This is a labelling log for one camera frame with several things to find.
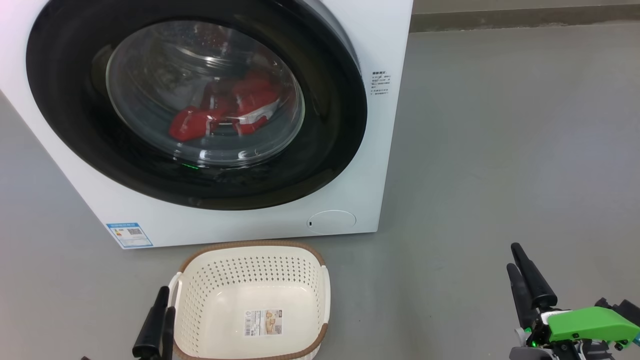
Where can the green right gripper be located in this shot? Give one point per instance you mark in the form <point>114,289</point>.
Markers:
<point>585,325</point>

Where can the dark skirting board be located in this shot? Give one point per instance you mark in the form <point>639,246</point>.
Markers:
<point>525,19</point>

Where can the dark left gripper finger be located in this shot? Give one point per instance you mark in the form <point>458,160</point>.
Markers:
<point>168,335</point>
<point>150,335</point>

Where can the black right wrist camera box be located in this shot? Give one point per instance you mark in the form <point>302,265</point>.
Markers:
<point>627,309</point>

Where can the red and white garment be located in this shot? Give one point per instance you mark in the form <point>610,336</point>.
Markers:
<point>250,100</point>

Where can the cream perforated laundry basket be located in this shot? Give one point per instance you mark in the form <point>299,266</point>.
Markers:
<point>225,300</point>

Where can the white front-load washing machine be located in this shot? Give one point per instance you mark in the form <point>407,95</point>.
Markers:
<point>390,45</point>

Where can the blue energy label sticker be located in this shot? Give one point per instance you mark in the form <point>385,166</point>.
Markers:
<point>130,235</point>

